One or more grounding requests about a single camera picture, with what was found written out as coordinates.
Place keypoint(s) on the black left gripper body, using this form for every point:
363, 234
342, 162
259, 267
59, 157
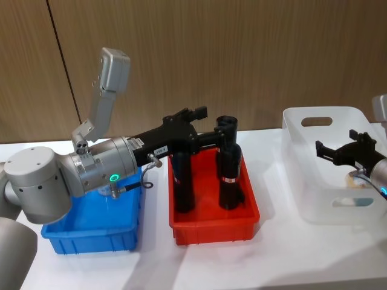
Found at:
169, 139

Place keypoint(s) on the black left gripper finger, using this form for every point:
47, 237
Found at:
198, 113
208, 140

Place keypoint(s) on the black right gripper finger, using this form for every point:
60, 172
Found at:
326, 152
364, 138

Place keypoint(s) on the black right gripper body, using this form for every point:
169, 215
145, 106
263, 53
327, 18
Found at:
359, 154

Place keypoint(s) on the black bottle with red band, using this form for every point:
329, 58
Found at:
231, 169

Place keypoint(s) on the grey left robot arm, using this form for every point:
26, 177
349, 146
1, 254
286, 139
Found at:
30, 181

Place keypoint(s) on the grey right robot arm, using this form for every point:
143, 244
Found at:
379, 175

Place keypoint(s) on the translucent white plastic basket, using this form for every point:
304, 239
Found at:
305, 169

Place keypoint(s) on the small blue tan package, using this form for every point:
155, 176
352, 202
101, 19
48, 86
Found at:
355, 181

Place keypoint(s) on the red plastic bin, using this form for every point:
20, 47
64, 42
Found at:
208, 223

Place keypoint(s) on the small white blue item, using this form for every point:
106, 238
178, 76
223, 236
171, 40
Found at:
104, 191

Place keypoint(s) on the blue plastic bin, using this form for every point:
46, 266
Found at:
90, 223

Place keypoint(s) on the white table cloth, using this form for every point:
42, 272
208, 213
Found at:
272, 266

